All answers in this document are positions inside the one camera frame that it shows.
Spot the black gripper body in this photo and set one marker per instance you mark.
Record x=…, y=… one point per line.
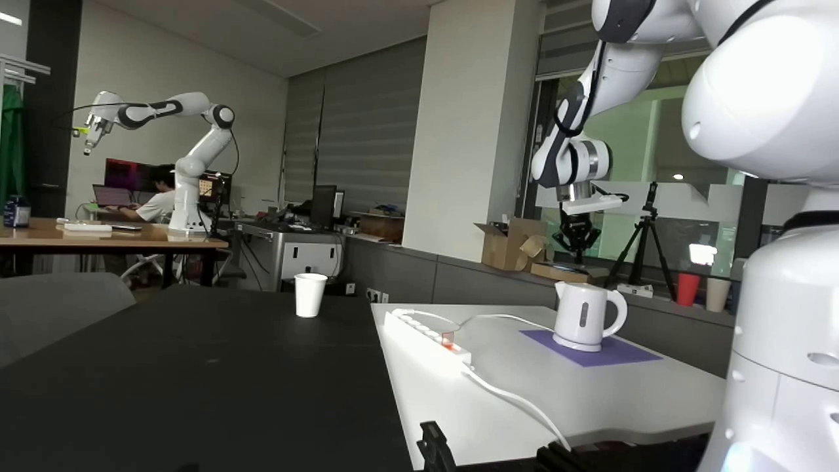
x=580, y=227

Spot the white electric kettle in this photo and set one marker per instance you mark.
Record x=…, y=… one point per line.
x=580, y=315

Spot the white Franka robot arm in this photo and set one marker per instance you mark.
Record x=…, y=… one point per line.
x=778, y=306

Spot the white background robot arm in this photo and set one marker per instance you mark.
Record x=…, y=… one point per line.
x=188, y=167

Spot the open cardboard box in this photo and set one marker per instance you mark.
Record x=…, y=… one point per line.
x=513, y=244

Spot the red cup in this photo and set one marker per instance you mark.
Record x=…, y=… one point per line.
x=688, y=289

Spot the purple mat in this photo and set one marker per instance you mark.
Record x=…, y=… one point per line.
x=625, y=353

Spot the beige paper cup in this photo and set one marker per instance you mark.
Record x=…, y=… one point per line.
x=716, y=296

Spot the brown box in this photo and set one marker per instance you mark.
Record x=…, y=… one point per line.
x=380, y=227

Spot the grey window blind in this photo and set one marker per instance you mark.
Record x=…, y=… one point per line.
x=367, y=133

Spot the black table clamp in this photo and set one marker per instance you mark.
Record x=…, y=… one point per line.
x=437, y=446

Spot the black desktop computer case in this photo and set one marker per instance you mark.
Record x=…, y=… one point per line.
x=325, y=208

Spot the white paper cup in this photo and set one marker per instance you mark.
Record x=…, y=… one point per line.
x=310, y=296

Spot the grey metal cabinet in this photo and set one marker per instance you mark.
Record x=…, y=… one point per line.
x=298, y=255

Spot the seated person in white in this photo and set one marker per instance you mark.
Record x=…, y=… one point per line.
x=155, y=204

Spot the dark computer monitor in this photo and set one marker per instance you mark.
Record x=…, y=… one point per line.
x=126, y=174

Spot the wooden desk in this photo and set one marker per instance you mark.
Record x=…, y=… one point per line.
x=106, y=241

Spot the black camera tripod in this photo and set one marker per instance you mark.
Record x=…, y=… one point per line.
x=645, y=241

